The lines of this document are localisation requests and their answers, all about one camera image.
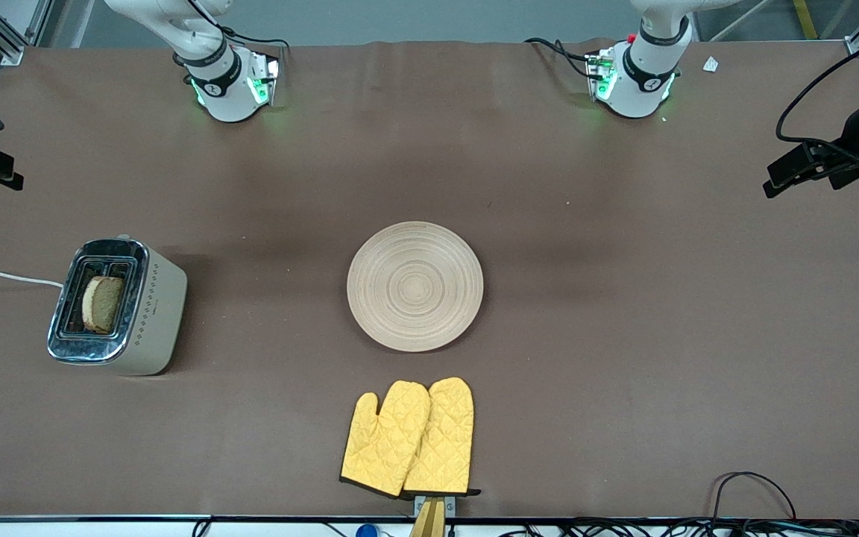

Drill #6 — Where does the brown bread slice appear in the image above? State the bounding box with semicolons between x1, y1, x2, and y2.
81;276;125;335

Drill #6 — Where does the black left base cable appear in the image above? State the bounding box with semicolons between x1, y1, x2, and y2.
525;37;596;80

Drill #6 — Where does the black looped floor cable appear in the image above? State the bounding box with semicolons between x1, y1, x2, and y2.
711;471;798;523

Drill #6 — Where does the bundle of black cables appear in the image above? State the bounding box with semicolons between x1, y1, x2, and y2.
497;518;859;537

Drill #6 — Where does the round wooden plate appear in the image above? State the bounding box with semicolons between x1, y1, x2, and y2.
347;222;485;353

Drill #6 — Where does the black right base cable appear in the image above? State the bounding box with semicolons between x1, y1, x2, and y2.
217;22;289;59

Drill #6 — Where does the cream and chrome toaster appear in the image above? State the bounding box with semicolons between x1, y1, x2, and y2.
47;235;189;377

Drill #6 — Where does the white toaster power cord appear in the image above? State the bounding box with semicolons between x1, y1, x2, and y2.
0;268;65;289

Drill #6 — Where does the black base cable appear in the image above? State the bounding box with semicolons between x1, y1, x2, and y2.
217;22;289;59
525;37;596;80

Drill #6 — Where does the yellow quilted oven mitt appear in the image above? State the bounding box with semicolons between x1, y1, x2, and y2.
340;380;432;498
403;377;481;497

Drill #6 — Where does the small metal bracket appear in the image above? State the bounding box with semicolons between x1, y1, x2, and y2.
415;494;456;519

